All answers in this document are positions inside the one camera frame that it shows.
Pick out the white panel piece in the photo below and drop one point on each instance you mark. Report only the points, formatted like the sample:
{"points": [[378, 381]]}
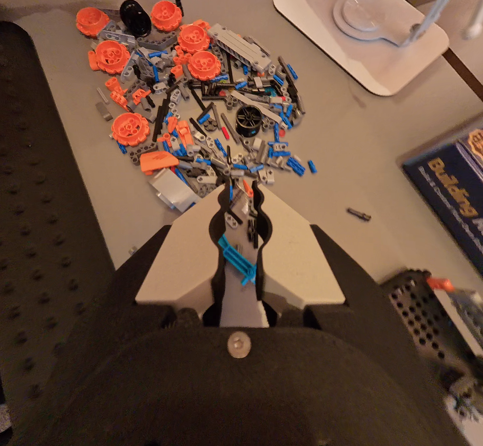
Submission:
{"points": [[172, 189]]}

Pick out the black axle pin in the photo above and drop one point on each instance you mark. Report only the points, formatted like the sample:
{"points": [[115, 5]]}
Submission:
{"points": [[359, 214]]}

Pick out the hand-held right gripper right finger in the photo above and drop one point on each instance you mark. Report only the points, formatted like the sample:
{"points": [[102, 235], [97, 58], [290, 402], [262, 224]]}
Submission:
{"points": [[302, 269]]}

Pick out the blue cardboard kit box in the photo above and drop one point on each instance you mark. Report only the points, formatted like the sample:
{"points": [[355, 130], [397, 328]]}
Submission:
{"points": [[453, 189]]}

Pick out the pile of plastic building pieces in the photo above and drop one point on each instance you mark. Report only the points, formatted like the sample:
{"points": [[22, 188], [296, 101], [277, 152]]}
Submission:
{"points": [[260, 148]]}

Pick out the dark grey block piece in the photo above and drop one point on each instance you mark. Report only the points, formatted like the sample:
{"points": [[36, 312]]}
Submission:
{"points": [[104, 112]]}

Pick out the white book stand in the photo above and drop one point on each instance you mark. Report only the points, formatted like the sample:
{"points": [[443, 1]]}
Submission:
{"points": [[317, 8]]}

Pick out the black spoked wheel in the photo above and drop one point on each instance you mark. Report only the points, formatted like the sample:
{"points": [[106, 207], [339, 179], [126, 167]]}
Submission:
{"points": [[249, 120]]}

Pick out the long grey frame piece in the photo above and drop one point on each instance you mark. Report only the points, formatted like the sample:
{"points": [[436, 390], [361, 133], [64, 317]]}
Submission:
{"points": [[241, 48]]}

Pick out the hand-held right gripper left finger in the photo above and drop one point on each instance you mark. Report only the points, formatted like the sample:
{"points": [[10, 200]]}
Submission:
{"points": [[177, 269]]}

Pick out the turquoise connector piece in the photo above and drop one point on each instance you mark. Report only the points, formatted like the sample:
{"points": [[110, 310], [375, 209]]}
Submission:
{"points": [[234, 256]]}

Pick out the orange panel piece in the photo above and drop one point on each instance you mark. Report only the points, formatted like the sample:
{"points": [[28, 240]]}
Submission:
{"points": [[158, 162]]}

